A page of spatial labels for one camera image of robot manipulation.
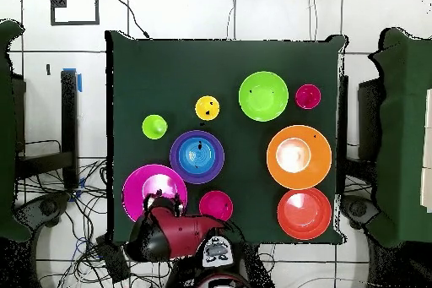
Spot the dark green tablecloth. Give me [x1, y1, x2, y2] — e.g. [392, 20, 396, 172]
[105, 30, 348, 246]

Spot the red-orange bowl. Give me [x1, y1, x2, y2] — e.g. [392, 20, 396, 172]
[277, 187, 332, 241]

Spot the small blue bowl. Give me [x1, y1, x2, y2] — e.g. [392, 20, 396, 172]
[177, 136, 217, 175]

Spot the large orange bowl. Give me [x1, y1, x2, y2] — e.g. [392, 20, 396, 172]
[266, 124, 333, 191]

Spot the small red-pink bowl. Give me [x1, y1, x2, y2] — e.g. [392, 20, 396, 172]
[198, 190, 235, 222]

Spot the tangle of cables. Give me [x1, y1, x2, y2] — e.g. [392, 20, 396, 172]
[14, 139, 170, 288]

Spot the lime green cup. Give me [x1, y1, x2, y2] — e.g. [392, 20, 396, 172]
[141, 114, 169, 141]

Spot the green cloth side table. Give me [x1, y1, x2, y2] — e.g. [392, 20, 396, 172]
[0, 19, 32, 243]
[369, 27, 432, 248]

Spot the black cable with plug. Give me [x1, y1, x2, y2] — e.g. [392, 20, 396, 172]
[112, 0, 151, 40]

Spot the red-pink cup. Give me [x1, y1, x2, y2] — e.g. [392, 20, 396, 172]
[294, 84, 322, 111]

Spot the blue tape strip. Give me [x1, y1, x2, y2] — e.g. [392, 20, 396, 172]
[62, 67, 83, 93]

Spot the black chair base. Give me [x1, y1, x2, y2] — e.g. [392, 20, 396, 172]
[340, 194, 381, 231]
[14, 191, 72, 235]

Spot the black metal frame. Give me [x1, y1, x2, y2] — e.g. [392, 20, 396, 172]
[337, 74, 384, 198]
[13, 68, 80, 191]

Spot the purple bowl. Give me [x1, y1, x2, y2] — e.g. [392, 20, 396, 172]
[169, 129, 226, 185]

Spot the lime green bowl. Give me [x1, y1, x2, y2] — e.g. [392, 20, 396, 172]
[238, 70, 289, 122]

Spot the yellow cup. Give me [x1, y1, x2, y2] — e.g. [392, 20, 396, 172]
[194, 95, 221, 122]

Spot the black floor box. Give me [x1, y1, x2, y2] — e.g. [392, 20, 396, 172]
[94, 233, 132, 284]

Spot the large pink bowl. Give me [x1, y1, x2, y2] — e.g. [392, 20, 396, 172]
[121, 163, 189, 223]

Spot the thin grey cable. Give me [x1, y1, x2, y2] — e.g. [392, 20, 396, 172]
[307, 0, 318, 41]

